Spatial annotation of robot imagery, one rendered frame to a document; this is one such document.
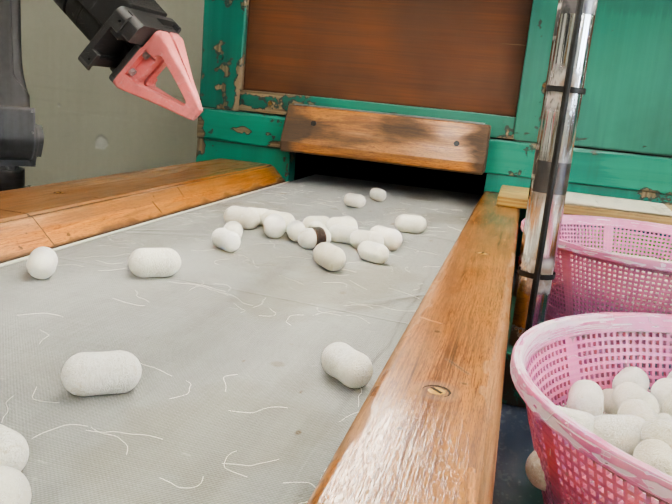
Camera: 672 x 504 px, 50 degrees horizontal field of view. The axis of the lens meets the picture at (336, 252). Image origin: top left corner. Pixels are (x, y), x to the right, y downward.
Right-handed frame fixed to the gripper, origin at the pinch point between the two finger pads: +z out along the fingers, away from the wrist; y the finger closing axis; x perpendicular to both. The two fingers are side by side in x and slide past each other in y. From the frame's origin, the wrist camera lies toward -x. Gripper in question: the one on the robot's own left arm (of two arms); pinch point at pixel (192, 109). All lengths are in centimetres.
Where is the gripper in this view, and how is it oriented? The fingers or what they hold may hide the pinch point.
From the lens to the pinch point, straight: 71.0
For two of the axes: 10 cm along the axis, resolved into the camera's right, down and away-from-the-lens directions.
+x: -7.0, 6.5, 3.1
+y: 2.6, -1.9, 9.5
